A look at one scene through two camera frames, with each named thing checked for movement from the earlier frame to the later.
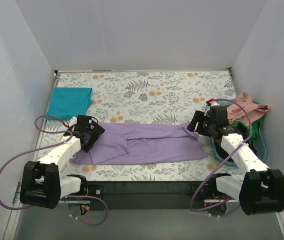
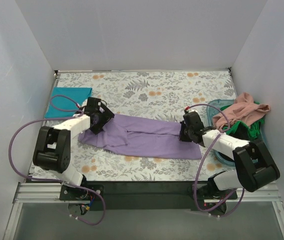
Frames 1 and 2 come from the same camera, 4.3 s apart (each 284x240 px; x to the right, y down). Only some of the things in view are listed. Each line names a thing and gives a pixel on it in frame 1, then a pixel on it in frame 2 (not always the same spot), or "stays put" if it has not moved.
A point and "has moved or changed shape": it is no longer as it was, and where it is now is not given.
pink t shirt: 235,112 stays put
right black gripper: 197,124 to 184,133
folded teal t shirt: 66,103 stays put
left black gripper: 93,136 to 104,120
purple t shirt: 124,142 has moved or changed shape
